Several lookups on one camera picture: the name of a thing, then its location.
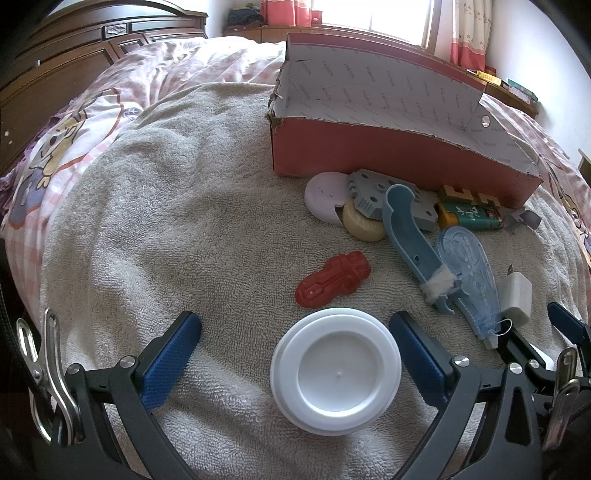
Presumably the pale purple round case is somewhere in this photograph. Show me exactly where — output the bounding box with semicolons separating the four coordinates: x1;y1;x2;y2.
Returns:
304;172;354;227

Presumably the dark clothes pile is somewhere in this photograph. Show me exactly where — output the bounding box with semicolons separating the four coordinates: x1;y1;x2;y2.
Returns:
227;7;264;28

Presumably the beige towel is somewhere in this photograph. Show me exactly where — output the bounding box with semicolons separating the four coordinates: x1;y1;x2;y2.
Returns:
39;83;591;480

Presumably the white round plastic lid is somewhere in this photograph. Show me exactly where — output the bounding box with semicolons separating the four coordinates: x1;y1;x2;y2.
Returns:
270;308;402;436

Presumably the pink white curtain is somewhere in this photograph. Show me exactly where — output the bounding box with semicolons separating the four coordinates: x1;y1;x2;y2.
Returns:
450;0;488;70
261;0;324;27

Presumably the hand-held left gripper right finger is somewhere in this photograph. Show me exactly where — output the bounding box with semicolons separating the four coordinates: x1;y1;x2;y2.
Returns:
389;310;543;480

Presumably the pink checked bedsheet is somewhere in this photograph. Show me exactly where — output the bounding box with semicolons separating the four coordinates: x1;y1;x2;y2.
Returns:
0;37;591;287

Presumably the yellow flat box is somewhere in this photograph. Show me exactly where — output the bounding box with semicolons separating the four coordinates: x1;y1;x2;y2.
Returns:
466;69;502;86

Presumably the blue curved plastic handle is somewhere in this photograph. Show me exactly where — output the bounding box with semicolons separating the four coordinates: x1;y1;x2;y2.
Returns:
382;184;467;315

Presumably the metal spring clip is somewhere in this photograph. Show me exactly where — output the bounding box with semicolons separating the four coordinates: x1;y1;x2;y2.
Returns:
542;346;580;453
16;308;86;446

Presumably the white charger plug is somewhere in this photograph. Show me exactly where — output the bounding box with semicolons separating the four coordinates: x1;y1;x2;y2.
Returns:
498;264;533;326

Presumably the pale lilac curved handle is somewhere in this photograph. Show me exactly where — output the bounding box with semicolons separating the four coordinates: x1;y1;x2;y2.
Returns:
502;208;542;233

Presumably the grey plastic part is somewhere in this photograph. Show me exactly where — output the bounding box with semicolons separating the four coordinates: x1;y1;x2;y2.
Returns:
346;169;439;232

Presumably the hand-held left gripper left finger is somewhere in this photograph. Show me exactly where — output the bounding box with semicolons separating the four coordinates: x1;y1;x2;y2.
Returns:
65;310;204;480

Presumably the bright window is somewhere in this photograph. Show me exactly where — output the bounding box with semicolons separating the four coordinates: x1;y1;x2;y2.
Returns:
323;0;437;47

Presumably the clear blue correction tape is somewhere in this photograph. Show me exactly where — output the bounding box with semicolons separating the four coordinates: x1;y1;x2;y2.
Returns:
435;227;513;349

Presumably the wooden puzzle block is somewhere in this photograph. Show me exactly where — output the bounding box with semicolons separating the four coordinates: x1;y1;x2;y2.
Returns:
438;184;502;208

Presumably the dark wooden headboard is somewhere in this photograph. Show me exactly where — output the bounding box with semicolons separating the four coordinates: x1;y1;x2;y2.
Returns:
0;0;208;178

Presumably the red cardboard box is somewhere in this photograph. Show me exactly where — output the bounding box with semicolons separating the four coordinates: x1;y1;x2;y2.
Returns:
267;32;544;208

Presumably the red plastic toy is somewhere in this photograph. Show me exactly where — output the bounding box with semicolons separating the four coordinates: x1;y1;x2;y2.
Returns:
295;251;372;309

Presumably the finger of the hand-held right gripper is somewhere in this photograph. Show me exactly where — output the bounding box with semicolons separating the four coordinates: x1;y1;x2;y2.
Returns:
547;302;591;347
496;330;557;384

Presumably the stack of green books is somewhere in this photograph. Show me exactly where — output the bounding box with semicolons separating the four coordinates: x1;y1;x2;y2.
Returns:
502;78;539;104

